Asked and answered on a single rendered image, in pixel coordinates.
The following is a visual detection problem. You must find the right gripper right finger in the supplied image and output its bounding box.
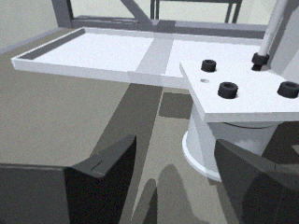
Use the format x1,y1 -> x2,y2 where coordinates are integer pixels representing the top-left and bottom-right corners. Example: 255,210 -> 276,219
214,139 -> 299,224

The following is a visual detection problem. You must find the white square plate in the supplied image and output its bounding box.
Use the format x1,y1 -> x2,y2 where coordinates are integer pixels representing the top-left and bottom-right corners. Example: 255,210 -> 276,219
179,0 -> 299,122

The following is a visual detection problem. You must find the blue electric screwdriver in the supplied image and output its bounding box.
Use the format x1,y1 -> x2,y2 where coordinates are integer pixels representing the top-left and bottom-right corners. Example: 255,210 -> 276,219
258,0 -> 289,56

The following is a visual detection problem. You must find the grey cylindrical joint module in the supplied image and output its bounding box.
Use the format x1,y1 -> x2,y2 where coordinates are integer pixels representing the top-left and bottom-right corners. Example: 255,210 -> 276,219
182,102 -> 284,182

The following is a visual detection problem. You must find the white shallow tray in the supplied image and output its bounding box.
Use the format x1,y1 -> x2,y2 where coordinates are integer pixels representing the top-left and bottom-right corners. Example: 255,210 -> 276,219
10,27 -> 263,90

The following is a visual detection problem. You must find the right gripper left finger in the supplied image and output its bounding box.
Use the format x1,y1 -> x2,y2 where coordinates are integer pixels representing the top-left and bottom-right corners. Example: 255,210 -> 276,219
0,135 -> 136,224

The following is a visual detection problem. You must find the black socket-head screw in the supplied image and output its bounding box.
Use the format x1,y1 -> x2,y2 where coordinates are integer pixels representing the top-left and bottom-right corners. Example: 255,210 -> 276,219
218,81 -> 238,99
277,81 -> 299,99
201,60 -> 217,73
251,52 -> 270,72

